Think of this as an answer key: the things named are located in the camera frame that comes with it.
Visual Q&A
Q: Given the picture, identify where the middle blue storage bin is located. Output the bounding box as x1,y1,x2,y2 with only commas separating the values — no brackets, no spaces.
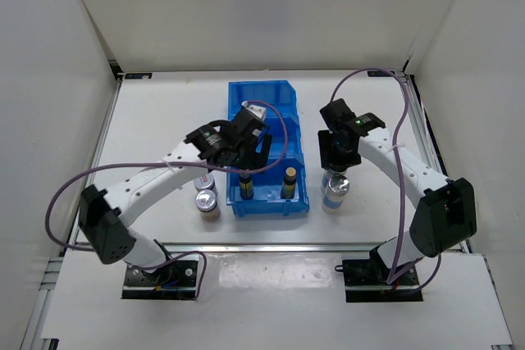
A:
220,116,294,166

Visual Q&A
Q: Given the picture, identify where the near blue storage bin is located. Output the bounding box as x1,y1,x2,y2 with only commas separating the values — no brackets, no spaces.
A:
226,155,310,217

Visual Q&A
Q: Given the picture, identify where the silver-cap salt shaker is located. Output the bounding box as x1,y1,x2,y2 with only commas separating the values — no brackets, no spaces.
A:
322,175,350,212
321,170,340,193

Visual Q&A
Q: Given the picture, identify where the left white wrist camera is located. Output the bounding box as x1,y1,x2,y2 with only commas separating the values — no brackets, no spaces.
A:
242,102,267,121

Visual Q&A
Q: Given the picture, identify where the red-label spice jar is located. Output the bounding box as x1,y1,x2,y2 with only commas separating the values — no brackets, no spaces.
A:
193,173,218,195
195,189,221,221

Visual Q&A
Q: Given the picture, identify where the aluminium frame rail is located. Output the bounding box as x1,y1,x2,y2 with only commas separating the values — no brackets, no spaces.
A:
69,242,468,253

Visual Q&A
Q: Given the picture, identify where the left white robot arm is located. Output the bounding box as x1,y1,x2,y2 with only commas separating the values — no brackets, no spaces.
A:
79,104,272,284

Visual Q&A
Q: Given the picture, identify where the far blue storage bin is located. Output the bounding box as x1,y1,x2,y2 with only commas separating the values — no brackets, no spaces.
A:
228,80,298,120

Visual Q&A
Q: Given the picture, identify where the brown sauce bottle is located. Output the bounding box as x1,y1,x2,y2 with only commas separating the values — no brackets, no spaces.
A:
281,166,297,199
239,174,254,200

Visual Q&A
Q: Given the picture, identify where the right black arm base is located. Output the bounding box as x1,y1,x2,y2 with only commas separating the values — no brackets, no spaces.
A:
334,258,423,303

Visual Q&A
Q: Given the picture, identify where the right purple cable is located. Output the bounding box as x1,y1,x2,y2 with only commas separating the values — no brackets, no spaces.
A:
331,68,444,294

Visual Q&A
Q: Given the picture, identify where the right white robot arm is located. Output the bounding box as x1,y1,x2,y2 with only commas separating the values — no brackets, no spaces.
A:
317,99,477,284

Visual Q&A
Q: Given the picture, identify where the blue storage bin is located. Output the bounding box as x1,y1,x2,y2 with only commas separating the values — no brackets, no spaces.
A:
220,116,294,166
228,80,298,120
226,155,310,217

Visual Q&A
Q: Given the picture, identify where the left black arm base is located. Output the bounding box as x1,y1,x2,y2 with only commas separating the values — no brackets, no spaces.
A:
121,252,208,301

